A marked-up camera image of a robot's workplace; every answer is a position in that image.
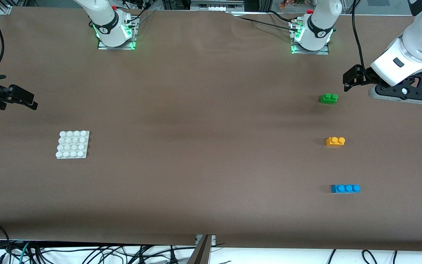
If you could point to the green two-stud block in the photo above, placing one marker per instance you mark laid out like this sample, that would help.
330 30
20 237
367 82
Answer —
329 99

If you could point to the blue three-stud block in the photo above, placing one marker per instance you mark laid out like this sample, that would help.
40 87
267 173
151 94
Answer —
344 189

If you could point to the metal table frame bracket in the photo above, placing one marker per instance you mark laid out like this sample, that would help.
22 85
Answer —
204 239

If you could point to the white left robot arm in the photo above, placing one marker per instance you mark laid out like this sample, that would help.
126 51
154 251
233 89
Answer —
419 40

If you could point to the orange and green object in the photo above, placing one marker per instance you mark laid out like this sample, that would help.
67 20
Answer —
293 3

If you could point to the aluminium frame profile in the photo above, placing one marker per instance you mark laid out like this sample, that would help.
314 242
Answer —
11 7

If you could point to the white studded base plate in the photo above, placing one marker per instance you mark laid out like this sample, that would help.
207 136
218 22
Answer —
72 145

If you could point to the yellow two-stud block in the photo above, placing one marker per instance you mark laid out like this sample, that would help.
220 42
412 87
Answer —
335 142

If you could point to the white background device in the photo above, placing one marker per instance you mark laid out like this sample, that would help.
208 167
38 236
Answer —
214 6

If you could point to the brown table cover sheet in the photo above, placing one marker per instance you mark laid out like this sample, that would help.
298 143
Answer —
211 201

